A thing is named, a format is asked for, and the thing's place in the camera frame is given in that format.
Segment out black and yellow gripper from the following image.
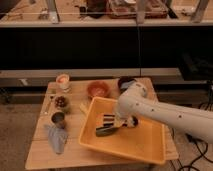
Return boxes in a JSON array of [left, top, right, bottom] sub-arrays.
[[96, 114, 138, 129]]

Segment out dark green eraser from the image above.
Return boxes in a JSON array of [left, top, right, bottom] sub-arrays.
[[96, 127, 117, 137]]

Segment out yellow plastic tray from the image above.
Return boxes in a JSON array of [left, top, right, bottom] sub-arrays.
[[79, 97, 166, 164]]

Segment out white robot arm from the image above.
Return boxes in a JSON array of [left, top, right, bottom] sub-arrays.
[[110, 82, 213, 143]]

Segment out dark bowl behind arm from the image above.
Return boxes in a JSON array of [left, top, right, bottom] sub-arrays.
[[118, 77, 135, 93]]

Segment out orange bowl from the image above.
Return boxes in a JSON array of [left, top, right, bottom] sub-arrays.
[[87, 81, 110, 98]]

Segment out metal cup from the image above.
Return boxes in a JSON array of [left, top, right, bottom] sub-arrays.
[[51, 112, 66, 129]]

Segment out grey blue cloth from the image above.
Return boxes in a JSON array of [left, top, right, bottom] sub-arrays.
[[44, 125, 68, 154]]

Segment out small wooden table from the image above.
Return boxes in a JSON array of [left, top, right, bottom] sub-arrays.
[[25, 79, 178, 170]]

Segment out white cup with red rim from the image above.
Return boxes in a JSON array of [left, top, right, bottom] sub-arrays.
[[56, 74, 70, 92]]

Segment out spoon on table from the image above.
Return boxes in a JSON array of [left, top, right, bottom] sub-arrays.
[[44, 96, 54, 115]]

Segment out black cables on floor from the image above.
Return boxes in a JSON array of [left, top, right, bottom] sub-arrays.
[[171, 79, 213, 171]]

